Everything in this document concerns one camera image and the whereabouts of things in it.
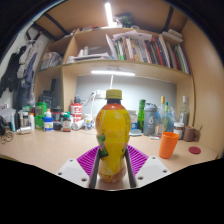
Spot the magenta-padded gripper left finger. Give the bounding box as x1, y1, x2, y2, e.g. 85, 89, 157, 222
55, 145, 102, 190

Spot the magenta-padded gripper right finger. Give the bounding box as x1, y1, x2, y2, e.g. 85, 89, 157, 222
123, 144, 173, 189

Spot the yellow juice bottle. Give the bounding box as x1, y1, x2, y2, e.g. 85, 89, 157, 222
94, 88, 133, 184

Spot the orange plastic cup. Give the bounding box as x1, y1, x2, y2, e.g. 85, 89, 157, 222
158, 131, 180, 160

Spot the flat round red coaster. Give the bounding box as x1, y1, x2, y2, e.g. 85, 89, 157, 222
188, 145, 202, 155

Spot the grey shaker bottle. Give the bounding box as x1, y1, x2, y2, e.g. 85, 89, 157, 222
143, 102, 158, 136

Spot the blue and white tissue box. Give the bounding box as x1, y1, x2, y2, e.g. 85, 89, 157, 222
128, 109, 139, 131

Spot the brown ceramic mug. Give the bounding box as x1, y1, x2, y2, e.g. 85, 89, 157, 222
182, 125, 201, 143

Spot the white bottle with blue label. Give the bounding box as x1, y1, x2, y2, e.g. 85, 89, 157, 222
43, 108, 54, 132

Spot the red and white canister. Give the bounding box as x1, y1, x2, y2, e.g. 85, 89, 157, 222
70, 102, 83, 123

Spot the green glass bottle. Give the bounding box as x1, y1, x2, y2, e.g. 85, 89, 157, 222
163, 101, 171, 134

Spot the clear glass liquor bottle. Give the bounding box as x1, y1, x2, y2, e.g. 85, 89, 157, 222
179, 95, 190, 128

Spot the green canister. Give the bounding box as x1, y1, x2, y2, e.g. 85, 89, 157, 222
34, 101, 48, 130

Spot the white desk lamp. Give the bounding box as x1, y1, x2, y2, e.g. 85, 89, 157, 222
90, 69, 136, 91

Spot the wooden shelf unit with books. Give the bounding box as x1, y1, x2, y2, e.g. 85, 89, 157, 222
33, 26, 196, 111

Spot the dark hanging jacket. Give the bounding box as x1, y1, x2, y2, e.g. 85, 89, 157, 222
0, 44, 28, 99

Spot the grey hanging garment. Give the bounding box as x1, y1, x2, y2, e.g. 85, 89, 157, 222
16, 34, 44, 89

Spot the ceiling light tube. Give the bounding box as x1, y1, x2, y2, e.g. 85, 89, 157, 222
104, 2, 114, 28

